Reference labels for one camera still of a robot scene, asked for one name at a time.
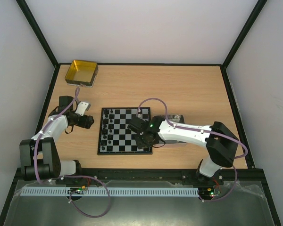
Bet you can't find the black white chess board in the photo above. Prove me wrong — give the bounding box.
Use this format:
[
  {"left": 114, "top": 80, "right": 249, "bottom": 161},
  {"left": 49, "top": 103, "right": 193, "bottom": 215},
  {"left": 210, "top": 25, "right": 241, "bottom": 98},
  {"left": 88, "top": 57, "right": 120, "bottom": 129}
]
[{"left": 97, "top": 107, "right": 152, "bottom": 155}]

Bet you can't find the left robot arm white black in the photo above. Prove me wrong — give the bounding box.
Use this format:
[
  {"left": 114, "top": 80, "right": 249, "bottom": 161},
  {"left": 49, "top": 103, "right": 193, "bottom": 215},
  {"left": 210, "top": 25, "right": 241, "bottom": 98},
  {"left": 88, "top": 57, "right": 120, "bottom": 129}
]
[{"left": 19, "top": 96, "right": 94, "bottom": 181}]

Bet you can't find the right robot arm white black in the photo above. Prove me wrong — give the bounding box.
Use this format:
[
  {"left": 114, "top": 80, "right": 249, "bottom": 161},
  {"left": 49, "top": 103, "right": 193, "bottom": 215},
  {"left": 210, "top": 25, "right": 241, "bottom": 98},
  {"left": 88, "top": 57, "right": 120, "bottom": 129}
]
[{"left": 128, "top": 116, "right": 238, "bottom": 185}]

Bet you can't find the grey tray with pink rim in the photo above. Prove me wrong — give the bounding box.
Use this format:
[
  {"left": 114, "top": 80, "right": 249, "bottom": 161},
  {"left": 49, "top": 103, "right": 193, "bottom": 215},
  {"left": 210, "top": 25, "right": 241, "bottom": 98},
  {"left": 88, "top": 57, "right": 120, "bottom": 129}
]
[{"left": 153, "top": 114, "right": 186, "bottom": 148}]

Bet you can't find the yellow metal tin box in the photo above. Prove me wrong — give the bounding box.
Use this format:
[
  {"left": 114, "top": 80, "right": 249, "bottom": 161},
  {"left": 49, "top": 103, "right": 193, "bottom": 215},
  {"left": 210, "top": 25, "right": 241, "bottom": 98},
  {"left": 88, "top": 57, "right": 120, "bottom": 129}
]
[{"left": 65, "top": 60, "right": 99, "bottom": 88}]

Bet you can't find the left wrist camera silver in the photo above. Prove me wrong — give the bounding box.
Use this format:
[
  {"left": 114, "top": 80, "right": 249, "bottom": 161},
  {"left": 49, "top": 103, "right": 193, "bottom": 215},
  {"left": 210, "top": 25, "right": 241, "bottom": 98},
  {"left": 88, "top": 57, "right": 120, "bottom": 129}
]
[{"left": 75, "top": 101, "right": 91, "bottom": 116}]

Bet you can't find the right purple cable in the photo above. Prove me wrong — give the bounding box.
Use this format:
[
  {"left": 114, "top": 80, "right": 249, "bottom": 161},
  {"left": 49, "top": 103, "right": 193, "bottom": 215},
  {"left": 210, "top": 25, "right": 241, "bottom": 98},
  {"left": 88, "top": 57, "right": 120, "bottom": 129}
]
[{"left": 137, "top": 97, "right": 248, "bottom": 203}]

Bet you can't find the purple cable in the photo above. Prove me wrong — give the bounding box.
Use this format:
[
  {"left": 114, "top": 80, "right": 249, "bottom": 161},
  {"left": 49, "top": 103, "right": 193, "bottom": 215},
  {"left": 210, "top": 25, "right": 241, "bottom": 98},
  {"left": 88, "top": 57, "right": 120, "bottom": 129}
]
[
  {"left": 137, "top": 97, "right": 248, "bottom": 203},
  {"left": 34, "top": 87, "right": 112, "bottom": 218}
]

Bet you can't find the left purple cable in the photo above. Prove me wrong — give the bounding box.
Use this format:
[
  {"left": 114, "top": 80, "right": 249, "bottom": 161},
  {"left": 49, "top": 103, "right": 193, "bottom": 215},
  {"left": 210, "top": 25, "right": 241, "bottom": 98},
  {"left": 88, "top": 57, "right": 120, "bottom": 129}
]
[{"left": 34, "top": 87, "right": 112, "bottom": 218}]

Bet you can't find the black enclosure frame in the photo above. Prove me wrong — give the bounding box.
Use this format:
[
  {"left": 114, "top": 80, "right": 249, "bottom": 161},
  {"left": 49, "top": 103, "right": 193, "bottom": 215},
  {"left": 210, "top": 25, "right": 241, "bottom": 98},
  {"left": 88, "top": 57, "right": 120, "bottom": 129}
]
[{"left": 0, "top": 0, "right": 283, "bottom": 225}]

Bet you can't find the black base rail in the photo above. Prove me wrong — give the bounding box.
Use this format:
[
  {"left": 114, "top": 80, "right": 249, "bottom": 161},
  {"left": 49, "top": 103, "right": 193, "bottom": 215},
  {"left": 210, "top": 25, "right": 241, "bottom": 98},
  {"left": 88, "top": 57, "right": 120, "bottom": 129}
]
[{"left": 16, "top": 167, "right": 265, "bottom": 186}]

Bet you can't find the white slotted cable duct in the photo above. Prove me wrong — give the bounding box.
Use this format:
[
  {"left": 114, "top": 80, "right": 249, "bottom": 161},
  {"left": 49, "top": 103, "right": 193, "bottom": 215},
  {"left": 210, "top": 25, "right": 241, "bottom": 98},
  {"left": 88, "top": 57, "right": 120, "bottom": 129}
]
[{"left": 20, "top": 187, "right": 199, "bottom": 197}]

